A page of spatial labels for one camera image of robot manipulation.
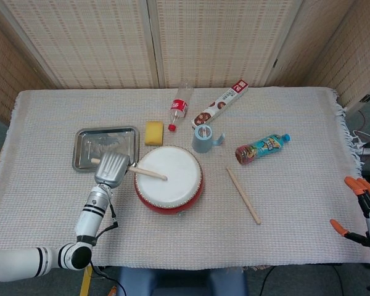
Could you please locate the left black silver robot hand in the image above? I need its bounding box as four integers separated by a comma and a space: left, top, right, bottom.
94, 150, 137, 190

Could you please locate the wooden drumstick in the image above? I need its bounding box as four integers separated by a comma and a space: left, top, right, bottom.
90, 157, 168, 182
225, 166, 262, 226

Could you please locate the red drum white skin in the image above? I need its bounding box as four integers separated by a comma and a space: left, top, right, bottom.
133, 146, 205, 217

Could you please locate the rectangular metal tray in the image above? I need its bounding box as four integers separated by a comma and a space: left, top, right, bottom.
72, 125, 141, 173

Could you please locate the yellow sponge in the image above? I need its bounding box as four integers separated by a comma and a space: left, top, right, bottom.
144, 120, 165, 146

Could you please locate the white power strip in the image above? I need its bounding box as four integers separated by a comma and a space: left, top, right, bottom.
354, 142, 370, 157

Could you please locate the clear bottle red label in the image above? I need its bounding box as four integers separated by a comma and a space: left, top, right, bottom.
167, 81, 195, 133

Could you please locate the light blue plastic cup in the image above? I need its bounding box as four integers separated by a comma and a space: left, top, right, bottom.
191, 123, 226, 154

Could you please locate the white woven tablecloth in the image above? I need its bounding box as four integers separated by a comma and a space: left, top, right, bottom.
0, 87, 370, 268

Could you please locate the long white wrap box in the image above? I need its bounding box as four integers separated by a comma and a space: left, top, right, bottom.
191, 79, 250, 131

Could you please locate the woven folding screen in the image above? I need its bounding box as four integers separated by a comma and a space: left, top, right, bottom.
0, 0, 370, 126

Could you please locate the tea bottle blue cap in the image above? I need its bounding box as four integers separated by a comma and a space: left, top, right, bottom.
234, 133, 292, 167

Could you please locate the dark blue chair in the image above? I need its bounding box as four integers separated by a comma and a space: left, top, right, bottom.
116, 265, 249, 296

